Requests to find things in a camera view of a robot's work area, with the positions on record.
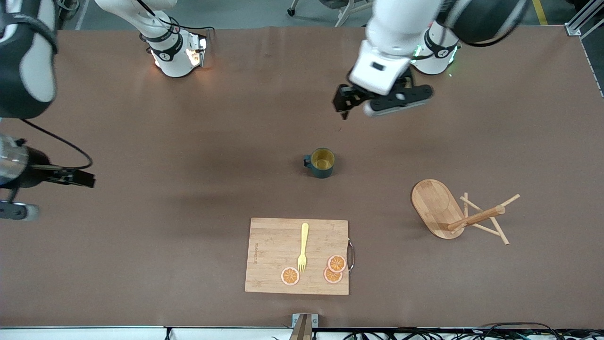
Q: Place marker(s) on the grey office chair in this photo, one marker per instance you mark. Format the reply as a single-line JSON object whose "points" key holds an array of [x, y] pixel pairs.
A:
{"points": [[340, 20]]}

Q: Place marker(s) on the teal mug yellow inside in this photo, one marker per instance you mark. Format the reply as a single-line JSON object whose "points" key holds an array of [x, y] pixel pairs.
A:
{"points": [[322, 172]]}

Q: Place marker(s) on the orange slice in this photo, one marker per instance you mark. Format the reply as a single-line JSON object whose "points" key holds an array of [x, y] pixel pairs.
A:
{"points": [[290, 276], [337, 263], [331, 277]]}

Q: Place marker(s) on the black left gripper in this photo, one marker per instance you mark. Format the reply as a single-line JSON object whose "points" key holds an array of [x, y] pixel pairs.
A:
{"points": [[349, 96]]}

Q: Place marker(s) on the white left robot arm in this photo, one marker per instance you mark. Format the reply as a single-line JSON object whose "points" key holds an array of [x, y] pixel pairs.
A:
{"points": [[396, 28]]}

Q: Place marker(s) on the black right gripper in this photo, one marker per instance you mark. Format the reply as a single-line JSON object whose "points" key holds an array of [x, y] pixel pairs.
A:
{"points": [[33, 171]]}

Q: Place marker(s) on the aluminium frame profile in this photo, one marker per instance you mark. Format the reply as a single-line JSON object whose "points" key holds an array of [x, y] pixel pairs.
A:
{"points": [[573, 28]]}

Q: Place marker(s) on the yellow plastic fork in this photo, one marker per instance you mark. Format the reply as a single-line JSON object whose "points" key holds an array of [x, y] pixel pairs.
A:
{"points": [[304, 236]]}

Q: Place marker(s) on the wooden mug tree rack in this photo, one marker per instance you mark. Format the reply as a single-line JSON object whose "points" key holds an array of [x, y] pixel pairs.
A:
{"points": [[434, 205]]}

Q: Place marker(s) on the aluminium camera mast bracket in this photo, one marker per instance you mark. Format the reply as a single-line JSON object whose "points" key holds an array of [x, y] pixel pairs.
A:
{"points": [[303, 326]]}

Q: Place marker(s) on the bamboo cutting board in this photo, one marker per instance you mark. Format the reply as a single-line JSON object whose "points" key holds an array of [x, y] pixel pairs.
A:
{"points": [[273, 255]]}

